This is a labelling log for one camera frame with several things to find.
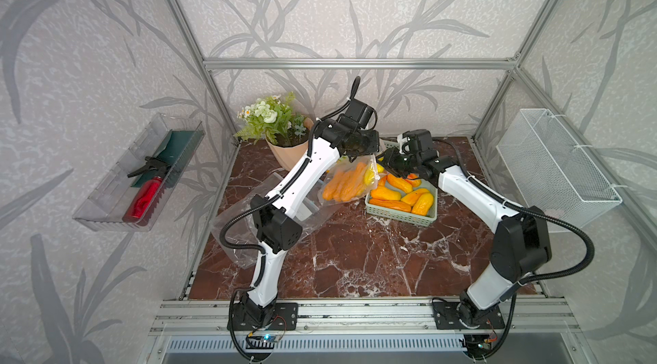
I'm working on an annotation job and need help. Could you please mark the yellow mango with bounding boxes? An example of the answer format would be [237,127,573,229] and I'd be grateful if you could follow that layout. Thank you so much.
[363,167,376,186]
[412,193,435,217]

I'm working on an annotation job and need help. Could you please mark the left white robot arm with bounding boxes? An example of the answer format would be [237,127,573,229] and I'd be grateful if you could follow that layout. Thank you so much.
[218,76,379,331]

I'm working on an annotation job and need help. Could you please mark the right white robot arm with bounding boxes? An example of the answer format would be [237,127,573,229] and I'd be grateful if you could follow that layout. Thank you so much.
[376,129,595,328]

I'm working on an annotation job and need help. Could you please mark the clear zip-top bag blue zipper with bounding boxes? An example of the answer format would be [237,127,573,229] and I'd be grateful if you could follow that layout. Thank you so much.
[212,173,340,269]

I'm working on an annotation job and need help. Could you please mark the green plastic basket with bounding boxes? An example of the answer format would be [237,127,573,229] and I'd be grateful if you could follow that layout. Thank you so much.
[365,140,437,227]

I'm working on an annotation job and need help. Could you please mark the potted white flower plant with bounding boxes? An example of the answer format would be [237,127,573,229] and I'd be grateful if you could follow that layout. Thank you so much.
[236,92,313,171]

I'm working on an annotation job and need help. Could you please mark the green book in tray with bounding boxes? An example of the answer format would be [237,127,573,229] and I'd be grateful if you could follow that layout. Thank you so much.
[132,130,203,188]

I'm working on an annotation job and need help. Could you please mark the red black pruning shears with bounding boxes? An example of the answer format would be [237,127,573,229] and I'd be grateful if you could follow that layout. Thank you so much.
[123,156,170,225]

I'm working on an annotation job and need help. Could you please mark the white wire mesh basket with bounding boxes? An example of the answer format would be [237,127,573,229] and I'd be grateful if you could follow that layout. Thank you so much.
[497,108,623,229]

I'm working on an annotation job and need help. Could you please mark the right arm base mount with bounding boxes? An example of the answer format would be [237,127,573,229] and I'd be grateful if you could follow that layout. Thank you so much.
[430,297,506,331]

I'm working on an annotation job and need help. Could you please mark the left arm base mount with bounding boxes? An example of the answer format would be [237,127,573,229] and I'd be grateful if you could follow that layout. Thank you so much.
[228,301,299,331]

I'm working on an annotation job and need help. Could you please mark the clear wall-mounted tray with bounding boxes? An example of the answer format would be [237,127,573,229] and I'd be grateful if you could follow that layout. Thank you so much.
[73,113,205,232]

